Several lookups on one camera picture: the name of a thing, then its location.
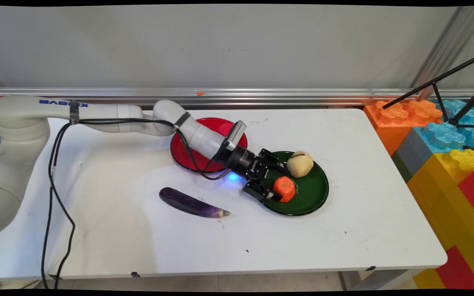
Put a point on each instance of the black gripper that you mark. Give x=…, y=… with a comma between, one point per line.
x=245, y=162

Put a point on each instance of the orange carrot piece toy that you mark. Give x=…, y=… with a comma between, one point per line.
x=285, y=188

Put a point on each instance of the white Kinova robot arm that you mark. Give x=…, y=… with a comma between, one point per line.
x=23, y=123

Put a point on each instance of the beige toy potato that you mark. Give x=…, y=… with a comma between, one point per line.
x=300, y=165

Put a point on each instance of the dark green round plate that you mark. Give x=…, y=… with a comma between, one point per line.
x=311, y=193

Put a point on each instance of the purple toy eggplant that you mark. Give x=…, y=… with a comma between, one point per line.
x=191, y=203

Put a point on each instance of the red round plate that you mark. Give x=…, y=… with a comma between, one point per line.
x=187, y=154

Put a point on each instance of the orange giant building block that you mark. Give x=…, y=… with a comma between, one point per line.
x=389, y=123

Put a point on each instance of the grey table leg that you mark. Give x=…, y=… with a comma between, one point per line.
x=368, y=280

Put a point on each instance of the grey giant building block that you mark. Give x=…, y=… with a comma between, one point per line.
x=412, y=154

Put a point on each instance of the yellow giant building block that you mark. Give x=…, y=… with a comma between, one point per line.
x=442, y=205

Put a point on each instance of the blue giant building block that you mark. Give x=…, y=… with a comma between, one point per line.
x=447, y=135

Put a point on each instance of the black tripod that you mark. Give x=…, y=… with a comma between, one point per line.
x=451, y=74

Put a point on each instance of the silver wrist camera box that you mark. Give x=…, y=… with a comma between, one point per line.
x=235, y=135

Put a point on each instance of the aluminium rail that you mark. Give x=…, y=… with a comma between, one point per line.
x=303, y=98

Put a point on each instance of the diagonal aluminium post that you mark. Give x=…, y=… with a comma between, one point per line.
x=447, y=53

